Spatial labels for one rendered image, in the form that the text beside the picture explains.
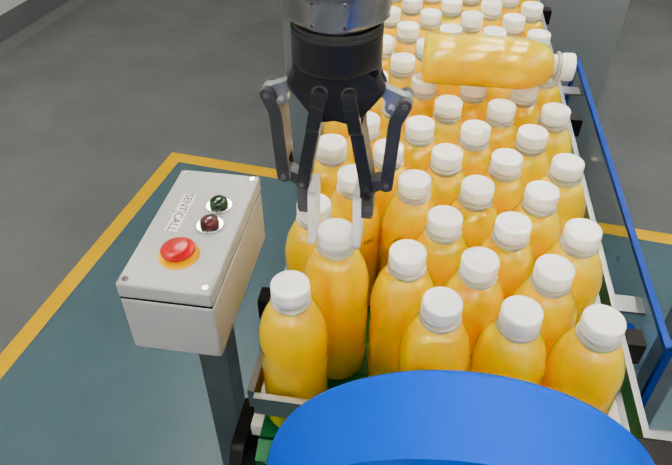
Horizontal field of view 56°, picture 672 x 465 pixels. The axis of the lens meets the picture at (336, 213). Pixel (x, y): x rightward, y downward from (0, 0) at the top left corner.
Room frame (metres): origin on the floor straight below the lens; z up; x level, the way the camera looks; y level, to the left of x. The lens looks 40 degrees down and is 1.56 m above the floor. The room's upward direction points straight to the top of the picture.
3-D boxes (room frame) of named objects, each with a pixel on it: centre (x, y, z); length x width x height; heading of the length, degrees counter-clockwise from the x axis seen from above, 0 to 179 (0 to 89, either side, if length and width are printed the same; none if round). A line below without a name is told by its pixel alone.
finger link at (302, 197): (0.49, 0.04, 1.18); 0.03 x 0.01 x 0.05; 81
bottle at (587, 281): (0.51, -0.27, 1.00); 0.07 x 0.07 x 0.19
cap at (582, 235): (0.51, -0.27, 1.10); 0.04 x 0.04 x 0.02
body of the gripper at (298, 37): (0.48, 0.00, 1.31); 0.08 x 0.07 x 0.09; 81
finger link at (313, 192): (0.49, 0.02, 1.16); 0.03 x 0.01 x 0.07; 171
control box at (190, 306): (0.53, 0.16, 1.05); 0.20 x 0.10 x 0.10; 171
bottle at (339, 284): (0.49, 0.00, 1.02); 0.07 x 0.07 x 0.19
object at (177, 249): (0.48, 0.17, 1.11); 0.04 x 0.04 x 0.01
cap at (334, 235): (0.49, 0.00, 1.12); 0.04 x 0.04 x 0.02
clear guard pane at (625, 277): (0.87, -0.46, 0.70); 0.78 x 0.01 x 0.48; 171
